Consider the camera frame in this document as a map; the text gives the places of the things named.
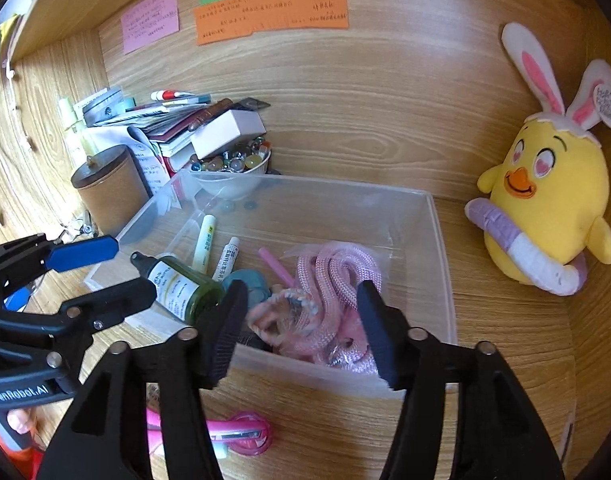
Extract orange paper note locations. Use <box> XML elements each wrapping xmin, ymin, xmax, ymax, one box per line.
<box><xmin>194</xmin><ymin>0</ymin><xmax>350</xmax><ymax>46</ymax></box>

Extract white bowl of marbles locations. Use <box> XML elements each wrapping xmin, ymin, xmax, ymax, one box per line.
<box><xmin>188</xmin><ymin>137</ymin><xmax>272</xmax><ymax>200</ymax></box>

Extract yellow chick plush toy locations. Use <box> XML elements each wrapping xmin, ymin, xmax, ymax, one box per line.
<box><xmin>465</xmin><ymin>22</ymin><xmax>611</xmax><ymax>297</ymax></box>

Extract pink scissors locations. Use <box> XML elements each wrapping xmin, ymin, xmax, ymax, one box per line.
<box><xmin>148</xmin><ymin>407</ymin><xmax>272</xmax><ymax>458</ymax></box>

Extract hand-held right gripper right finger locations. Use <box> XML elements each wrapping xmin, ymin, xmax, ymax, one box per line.
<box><xmin>356</xmin><ymin>280</ymin><xmax>566</xmax><ymax>480</ymax></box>

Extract person's left hand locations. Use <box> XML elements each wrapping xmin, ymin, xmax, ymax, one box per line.
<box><xmin>8</xmin><ymin>407</ymin><xmax>38</xmax><ymax>436</ymax></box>

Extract brown ceramic mug with lid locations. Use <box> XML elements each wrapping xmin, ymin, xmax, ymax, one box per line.
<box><xmin>70</xmin><ymin>144</ymin><xmax>151</xmax><ymax>238</ymax></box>

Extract yellow-green spray bottle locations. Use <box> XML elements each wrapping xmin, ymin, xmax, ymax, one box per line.
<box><xmin>59</xmin><ymin>97</ymin><xmax>98</xmax><ymax>161</ymax></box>

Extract brown leather wallet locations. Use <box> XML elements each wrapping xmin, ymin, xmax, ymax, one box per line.
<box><xmin>185</xmin><ymin>99</ymin><xmax>271</xmax><ymax>126</ymax></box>

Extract white ointment tube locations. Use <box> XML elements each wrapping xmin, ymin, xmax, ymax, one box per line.
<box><xmin>212</xmin><ymin>236</ymin><xmax>242</xmax><ymax>283</ymax></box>

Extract pink paper note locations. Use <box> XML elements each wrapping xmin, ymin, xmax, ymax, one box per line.
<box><xmin>121</xmin><ymin>0</ymin><xmax>180</xmax><ymax>56</ymax></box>

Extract blue and white card box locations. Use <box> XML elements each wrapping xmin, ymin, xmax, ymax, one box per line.
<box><xmin>5</xmin><ymin>290</ymin><xmax>34</xmax><ymax>314</ymax></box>

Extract stack of papers and booklets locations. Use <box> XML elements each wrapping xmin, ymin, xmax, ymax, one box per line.
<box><xmin>82</xmin><ymin>87</ymin><xmax>221</xmax><ymax>201</ymax></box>

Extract pink rope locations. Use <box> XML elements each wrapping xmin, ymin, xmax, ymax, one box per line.
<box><xmin>280</xmin><ymin>241</ymin><xmax>386</xmax><ymax>376</ymax></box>

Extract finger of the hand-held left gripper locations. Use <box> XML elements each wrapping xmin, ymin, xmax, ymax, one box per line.
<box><xmin>0</xmin><ymin>234</ymin><xmax>120</xmax><ymax>286</ymax></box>
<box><xmin>15</xmin><ymin>279</ymin><xmax>158</xmax><ymax>336</ymax></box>

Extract pale green lip balm tube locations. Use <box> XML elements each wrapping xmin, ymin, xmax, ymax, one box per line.
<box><xmin>192</xmin><ymin>215</ymin><xmax>217</xmax><ymax>275</ymax></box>

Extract dark green bottle black cap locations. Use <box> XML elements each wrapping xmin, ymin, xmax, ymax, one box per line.
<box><xmin>130</xmin><ymin>251</ymin><xmax>226</xmax><ymax>326</ymax></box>

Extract pink stick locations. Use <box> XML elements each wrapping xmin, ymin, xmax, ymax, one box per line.
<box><xmin>258</xmin><ymin>247</ymin><xmax>296</xmax><ymax>286</ymax></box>

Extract small white cardboard box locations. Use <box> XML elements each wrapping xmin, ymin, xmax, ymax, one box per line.
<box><xmin>190</xmin><ymin>109</ymin><xmax>266</xmax><ymax>160</ymax></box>

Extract clear plastic storage box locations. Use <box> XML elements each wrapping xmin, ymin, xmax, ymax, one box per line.
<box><xmin>85</xmin><ymin>167</ymin><xmax>459</xmax><ymax>401</ymax></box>

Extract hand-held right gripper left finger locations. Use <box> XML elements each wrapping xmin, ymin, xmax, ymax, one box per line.
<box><xmin>35</xmin><ymin>280</ymin><xmax>249</xmax><ymax>480</ymax></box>

